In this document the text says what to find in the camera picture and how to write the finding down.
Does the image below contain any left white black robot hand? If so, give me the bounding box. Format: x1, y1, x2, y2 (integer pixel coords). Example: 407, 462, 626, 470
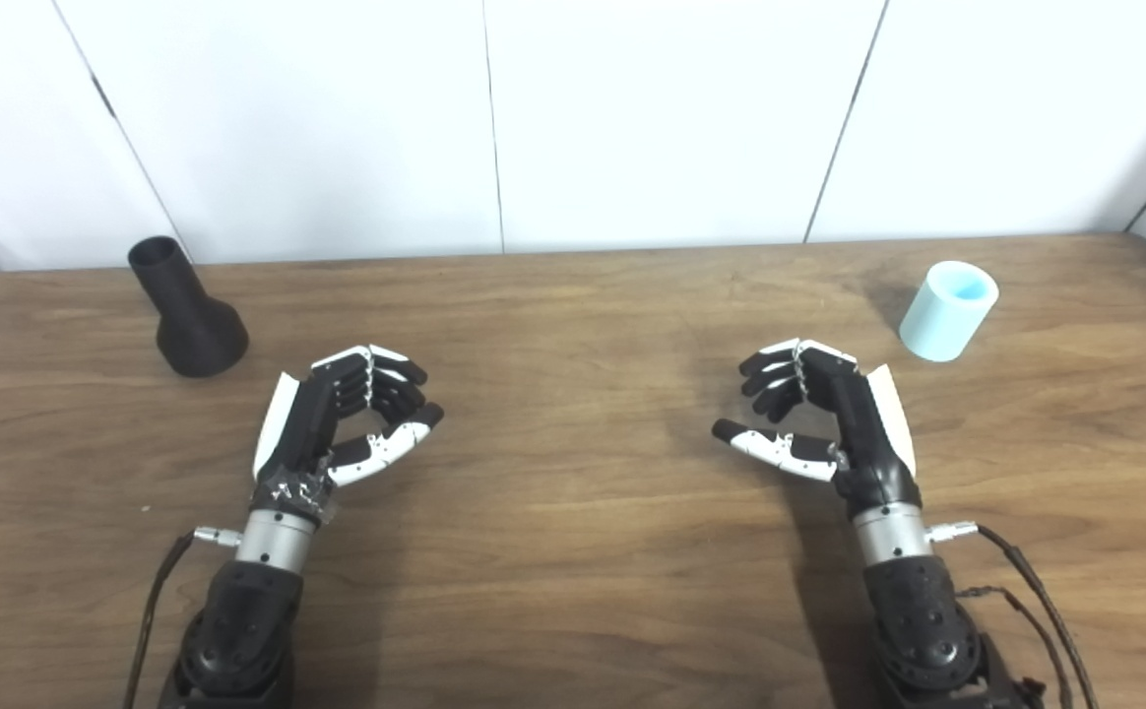
252, 344, 445, 523

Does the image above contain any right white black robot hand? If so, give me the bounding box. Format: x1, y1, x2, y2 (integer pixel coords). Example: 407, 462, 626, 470
712, 338, 924, 518

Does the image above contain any light blue cylinder cup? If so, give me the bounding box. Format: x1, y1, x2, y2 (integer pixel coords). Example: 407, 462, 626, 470
899, 261, 1000, 362

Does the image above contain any black funnel-shaped nozzle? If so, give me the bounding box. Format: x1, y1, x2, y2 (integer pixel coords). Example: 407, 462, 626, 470
128, 236, 250, 378

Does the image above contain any black braided right wrist cable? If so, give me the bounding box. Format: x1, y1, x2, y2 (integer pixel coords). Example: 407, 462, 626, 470
925, 522, 1098, 709

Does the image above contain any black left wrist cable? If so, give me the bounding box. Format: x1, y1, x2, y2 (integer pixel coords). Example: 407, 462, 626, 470
123, 527, 242, 709

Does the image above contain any thin black cable loose plug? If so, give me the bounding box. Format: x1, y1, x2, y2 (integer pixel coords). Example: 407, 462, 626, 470
957, 586, 1076, 709

